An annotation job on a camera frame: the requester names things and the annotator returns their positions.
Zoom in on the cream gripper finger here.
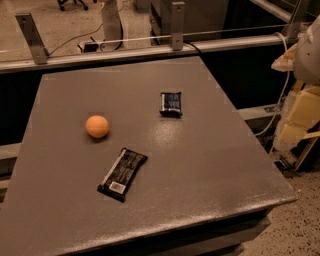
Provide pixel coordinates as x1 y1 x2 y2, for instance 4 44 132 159
279 85 320 146
271 44 297 72

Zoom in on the black rxbar chocolate wrapper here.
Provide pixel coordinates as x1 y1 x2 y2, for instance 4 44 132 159
97 148 148 202

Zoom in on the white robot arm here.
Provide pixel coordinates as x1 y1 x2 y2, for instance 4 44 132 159
271 22 320 150

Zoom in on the metal railing beam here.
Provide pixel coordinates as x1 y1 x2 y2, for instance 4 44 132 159
0 34 283 74

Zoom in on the dark blue snack bar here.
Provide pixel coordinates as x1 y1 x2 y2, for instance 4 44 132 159
159 92 183 118

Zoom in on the orange ball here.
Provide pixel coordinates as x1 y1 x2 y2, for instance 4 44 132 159
86 115 110 138

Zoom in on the black office chair base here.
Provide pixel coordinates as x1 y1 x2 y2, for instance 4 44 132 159
56 0 89 11

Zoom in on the white cable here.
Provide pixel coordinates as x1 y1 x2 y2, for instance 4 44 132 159
254 31 292 138

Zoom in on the right metal rail bracket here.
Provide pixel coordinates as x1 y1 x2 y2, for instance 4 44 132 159
282 0 311 41

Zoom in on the metal rail bracket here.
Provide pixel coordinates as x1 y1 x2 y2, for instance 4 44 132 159
282 0 311 41
15 13 49 65
171 1 185 51

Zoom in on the middle metal rail bracket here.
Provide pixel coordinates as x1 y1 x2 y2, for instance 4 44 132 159
171 1 185 51

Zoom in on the black floor cable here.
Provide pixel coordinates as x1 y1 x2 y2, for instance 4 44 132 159
48 23 104 57

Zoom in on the left metal rail bracket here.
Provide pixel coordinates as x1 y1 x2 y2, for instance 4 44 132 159
15 13 49 65

